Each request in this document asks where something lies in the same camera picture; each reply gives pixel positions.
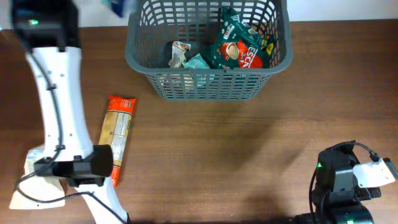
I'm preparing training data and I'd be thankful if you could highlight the beige packet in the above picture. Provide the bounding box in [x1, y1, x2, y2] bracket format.
[9, 144, 65, 210]

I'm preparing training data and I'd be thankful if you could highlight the teal small sachet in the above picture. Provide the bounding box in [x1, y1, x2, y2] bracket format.
[182, 54, 211, 69]

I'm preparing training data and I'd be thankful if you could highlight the orange spaghetti packet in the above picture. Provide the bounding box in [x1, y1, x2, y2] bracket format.
[99, 96, 136, 187]

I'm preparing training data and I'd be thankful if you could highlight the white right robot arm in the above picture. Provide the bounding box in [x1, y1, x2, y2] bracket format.
[293, 141, 381, 224]

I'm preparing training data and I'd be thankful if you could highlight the green Nescafe coffee bag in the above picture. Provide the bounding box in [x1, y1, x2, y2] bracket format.
[203, 7, 277, 70]

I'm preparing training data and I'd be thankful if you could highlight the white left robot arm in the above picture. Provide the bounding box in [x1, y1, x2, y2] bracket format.
[10, 0, 129, 223]

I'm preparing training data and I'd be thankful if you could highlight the grey plastic basket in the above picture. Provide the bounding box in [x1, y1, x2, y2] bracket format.
[126, 0, 293, 101]

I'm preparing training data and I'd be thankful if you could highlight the brown snack bag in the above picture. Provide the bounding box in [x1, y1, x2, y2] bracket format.
[169, 41, 191, 68]

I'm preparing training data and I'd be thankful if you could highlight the Kleenex tissue multipack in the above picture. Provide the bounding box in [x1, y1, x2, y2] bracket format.
[101, 0, 138, 18]

